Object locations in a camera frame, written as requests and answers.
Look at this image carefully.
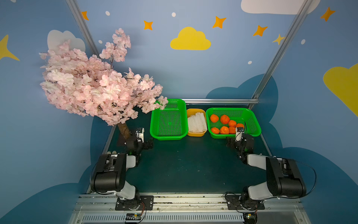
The right green plastic basket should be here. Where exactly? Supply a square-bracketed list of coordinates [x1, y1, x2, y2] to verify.
[206, 107, 262, 139]

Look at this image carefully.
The small circuit board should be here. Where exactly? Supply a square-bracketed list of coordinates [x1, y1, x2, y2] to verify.
[243, 213, 258, 224]
[124, 213, 144, 224]

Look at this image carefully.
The left small circuit board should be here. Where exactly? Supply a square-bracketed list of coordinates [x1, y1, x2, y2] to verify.
[124, 213, 144, 224]

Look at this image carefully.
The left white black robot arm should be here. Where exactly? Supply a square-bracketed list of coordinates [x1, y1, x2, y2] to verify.
[90, 137, 154, 211]

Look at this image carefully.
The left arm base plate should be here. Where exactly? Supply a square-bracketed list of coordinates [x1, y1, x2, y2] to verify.
[115, 196, 154, 211]

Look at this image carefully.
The yellow plastic tub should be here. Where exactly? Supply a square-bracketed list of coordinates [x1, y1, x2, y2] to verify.
[186, 108, 208, 137]

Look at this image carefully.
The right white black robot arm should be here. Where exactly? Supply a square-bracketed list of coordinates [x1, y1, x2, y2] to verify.
[227, 134, 308, 211]

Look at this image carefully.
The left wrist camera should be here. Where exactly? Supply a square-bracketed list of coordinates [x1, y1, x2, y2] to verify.
[135, 127, 145, 142]

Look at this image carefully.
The left green plastic basket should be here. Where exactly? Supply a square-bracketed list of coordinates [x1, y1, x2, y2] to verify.
[150, 99, 189, 141]

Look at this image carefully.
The peeled bare orange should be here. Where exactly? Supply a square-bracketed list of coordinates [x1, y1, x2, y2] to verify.
[220, 115, 230, 125]

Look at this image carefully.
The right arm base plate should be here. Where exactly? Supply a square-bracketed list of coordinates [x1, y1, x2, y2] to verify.
[224, 195, 265, 211]

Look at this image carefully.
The aluminium mounting rail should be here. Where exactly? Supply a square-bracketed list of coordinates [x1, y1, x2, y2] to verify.
[69, 193, 310, 224]

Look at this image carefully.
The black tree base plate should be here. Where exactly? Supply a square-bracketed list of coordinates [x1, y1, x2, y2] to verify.
[117, 132, 131, 147]

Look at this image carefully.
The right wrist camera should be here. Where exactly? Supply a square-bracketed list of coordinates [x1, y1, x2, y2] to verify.
[235, 127, 244, 142]

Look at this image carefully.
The right small circuit board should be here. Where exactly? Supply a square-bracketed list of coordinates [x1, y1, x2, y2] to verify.
[243, 213, 258, 224]

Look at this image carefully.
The pink artificial blossom tree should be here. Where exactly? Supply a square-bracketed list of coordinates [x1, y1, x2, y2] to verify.
[40, 29, 168, 139]

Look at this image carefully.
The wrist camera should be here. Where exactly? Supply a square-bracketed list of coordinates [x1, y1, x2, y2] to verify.
[135, 127, 145, 142]
[235, 127, 244, 142]

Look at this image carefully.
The green plastic basket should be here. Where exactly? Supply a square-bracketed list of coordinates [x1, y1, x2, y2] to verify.
[206, 107, 262, 139]
[150, 99, 189, 141]

